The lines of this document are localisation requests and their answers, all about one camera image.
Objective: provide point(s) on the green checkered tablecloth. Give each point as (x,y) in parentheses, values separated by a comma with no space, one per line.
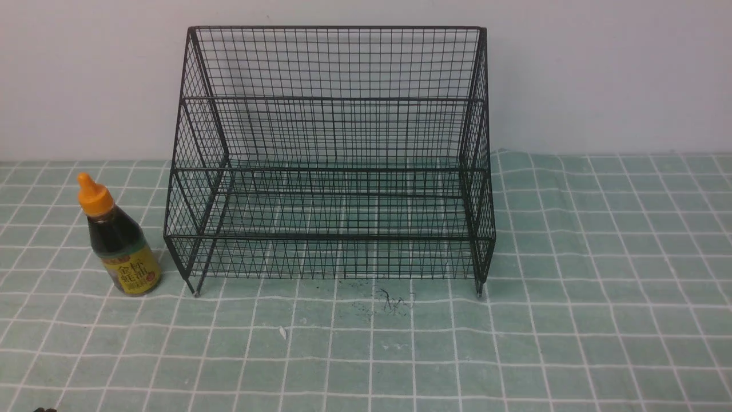
(609,291)

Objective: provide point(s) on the seasoning bottle with orange cap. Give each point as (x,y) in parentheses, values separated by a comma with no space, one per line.
(117,240)

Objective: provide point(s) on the black wire mesh shelf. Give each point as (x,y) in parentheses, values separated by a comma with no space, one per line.
(332,152)

